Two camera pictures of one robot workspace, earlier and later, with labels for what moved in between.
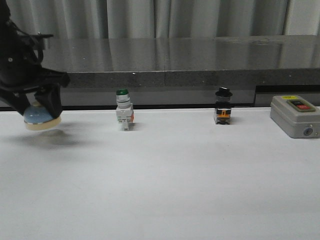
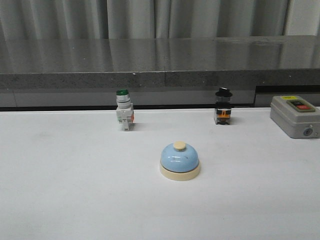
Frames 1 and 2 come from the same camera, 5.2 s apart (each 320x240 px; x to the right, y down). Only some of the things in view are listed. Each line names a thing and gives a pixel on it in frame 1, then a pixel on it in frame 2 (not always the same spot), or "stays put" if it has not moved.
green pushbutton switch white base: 124,110 stays put
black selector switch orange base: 223,107 stays put
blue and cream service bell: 36,117 to 179,162
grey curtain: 145,19 stays put
